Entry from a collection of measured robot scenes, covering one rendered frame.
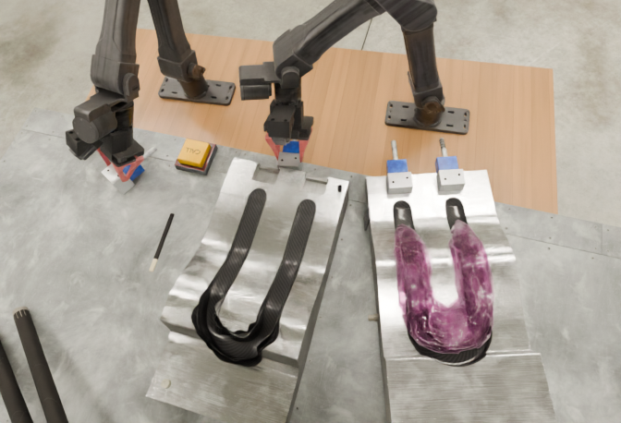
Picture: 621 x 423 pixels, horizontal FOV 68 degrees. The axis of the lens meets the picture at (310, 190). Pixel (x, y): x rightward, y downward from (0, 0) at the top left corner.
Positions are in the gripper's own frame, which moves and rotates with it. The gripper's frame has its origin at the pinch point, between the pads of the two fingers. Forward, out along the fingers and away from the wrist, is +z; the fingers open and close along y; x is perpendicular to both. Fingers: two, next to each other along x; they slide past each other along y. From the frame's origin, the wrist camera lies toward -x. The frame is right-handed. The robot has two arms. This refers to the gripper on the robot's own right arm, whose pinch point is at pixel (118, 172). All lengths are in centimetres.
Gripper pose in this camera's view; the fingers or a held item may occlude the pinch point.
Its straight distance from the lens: 116.5
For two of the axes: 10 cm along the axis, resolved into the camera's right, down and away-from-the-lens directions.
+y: 7.2, 5.9, -3.6
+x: 6.3, -3.6, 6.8
